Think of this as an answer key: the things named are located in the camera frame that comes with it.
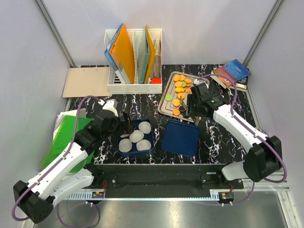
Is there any black round cookie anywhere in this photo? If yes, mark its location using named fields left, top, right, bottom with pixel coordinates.
left=179, top=106, right=187, bottom=114

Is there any orange round cookie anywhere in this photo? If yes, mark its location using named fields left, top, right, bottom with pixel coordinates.
left=177, top=93, right=185, bottom=100
left=172, top=99, right=181, bottom=107

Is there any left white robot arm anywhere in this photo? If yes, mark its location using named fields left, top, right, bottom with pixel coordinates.
left=11, top=99, right=135, bottom=224

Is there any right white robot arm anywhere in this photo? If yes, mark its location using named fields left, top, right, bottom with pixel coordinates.
left=186, top=83, right=287, bottom=188

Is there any metal baking tray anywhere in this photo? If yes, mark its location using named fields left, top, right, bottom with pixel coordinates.
left=158, top=71, right=209, bottom=123

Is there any white paper cup centre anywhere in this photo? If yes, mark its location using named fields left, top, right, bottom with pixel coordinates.
left=129, top=130, right=144, bottom=143

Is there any black marble mat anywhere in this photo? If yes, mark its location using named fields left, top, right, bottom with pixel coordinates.
left=64, top=63, right=262, bottom=165

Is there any green round cookie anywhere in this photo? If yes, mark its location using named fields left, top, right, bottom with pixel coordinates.
left=165, top=94, right=173, bottom=102

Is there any white paper cup top-right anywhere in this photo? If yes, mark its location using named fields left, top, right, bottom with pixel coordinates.
left=138, top=121, right=152, bottom=134

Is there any white paper cup bottom-left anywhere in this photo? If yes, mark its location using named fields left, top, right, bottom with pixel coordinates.
left=118, top=138, right=133, bottom=153

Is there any blue cookie tin box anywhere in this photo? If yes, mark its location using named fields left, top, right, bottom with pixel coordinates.
left=117, top=119, right=155, bottom=157

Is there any white paper cup bottom-right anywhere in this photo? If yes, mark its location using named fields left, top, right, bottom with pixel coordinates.
left=136, top=139, right=152, bottom=151

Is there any blue tin lid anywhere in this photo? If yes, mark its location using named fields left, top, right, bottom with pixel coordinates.
left=161, top=121, right=200, bottom=157

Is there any red small box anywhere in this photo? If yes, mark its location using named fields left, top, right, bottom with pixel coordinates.
left=151, top=78, right=162, bottom=84

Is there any lower paperback book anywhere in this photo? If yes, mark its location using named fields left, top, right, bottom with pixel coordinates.
left=210, top=71, right=248, bottom=92

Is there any green folder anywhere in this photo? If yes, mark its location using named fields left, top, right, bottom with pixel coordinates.
left=41, top=115, right=93, bottom=174

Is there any blue cover book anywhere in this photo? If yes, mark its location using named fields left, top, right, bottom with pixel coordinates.
left=217, top=59, right=251, bottom=81

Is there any beige clipboard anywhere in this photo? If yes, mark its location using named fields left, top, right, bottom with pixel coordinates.
left=62, top=67, right=110, bottom=98

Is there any orange folder right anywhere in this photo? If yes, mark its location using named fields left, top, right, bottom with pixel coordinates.
left=144, top=25, right=156, bottom=83

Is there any orange folder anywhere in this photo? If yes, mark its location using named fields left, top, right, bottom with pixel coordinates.
left=144, top=25, right=156, bottom=83
left=110, top=23, right=135, bottom=84

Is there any white file organizer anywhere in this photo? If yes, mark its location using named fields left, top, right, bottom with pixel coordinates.
left=104, top=29, right=162, bottom=95

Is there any orange folder left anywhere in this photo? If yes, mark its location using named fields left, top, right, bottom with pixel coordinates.
left=110, top=23, right=135, bottom=84

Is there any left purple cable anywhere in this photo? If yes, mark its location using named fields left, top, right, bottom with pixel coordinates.
left=11, top=95, right=106, bottom=221

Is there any purple cable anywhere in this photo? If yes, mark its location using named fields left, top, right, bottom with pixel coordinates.
left=194, top=74, right=288, bottom=183
left=11, top=95, right=106, bottom=221

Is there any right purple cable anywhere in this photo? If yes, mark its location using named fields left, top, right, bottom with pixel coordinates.
left=194, top=74, right=288, bottom=183

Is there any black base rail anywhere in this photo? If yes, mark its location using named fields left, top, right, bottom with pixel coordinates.
left=97, top=164, right=244, bottom=200

